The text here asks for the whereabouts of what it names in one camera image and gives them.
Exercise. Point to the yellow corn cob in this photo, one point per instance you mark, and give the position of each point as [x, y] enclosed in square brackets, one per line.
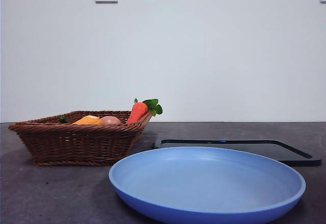
[87, 120]

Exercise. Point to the blue round plate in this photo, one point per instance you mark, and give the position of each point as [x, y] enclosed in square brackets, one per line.
[203, 183]

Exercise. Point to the brown wicker basket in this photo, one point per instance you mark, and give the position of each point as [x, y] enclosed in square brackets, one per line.
[76, 142]

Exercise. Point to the orange carrot with green leaves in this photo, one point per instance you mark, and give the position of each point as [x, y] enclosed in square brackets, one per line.
[137, 112]

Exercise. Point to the brown egg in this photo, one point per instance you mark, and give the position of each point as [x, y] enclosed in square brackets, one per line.
[110, 121]

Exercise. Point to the black rectangular tray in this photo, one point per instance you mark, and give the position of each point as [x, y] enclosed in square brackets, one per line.
[254, 144]

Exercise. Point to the green vegetable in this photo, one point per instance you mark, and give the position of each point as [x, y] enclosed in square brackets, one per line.
[63, 119]

